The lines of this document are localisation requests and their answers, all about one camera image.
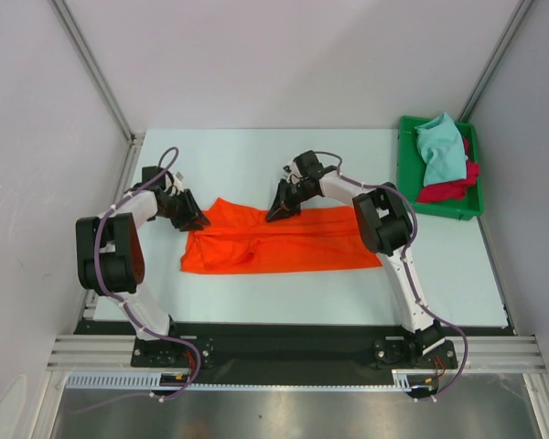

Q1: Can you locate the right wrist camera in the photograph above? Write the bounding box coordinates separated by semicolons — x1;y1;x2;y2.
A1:
283;165;300;184

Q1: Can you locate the white slotted cable duct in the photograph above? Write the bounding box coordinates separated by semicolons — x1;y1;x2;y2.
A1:
66;370;432;393

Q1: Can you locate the red t shirt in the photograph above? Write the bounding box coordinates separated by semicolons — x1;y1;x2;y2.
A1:
416;158;480;204

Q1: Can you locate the right aluminium corner post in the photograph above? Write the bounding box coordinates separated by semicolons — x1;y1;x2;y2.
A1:
457;0;538;123

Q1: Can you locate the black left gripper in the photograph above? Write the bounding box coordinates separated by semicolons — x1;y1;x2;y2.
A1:
158;189;210;232

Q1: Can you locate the green plastic bin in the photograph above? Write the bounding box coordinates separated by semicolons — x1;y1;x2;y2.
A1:
397;113;484;220

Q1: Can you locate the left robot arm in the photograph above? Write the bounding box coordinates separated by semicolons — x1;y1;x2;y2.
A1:
75;166;210;366

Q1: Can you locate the aluminium corner post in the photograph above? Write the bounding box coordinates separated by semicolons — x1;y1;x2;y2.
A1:
48;0;135;145
457;0;538;123

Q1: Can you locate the left aluminium corner post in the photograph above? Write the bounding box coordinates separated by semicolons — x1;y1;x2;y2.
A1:
48;0;135;145

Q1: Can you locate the orange t shirt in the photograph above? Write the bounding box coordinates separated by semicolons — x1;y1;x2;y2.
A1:
180;198;382;274

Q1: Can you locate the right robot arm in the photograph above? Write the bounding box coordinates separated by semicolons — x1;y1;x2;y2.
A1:
266;150;445;367

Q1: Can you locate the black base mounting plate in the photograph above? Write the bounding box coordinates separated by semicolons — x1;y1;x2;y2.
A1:
73;320;515;387

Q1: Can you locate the teal t shirt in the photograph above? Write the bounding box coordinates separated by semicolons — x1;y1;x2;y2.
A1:
414;112;467;187

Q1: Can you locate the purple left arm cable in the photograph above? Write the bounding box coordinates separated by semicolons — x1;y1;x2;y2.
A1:
68;146;205;415

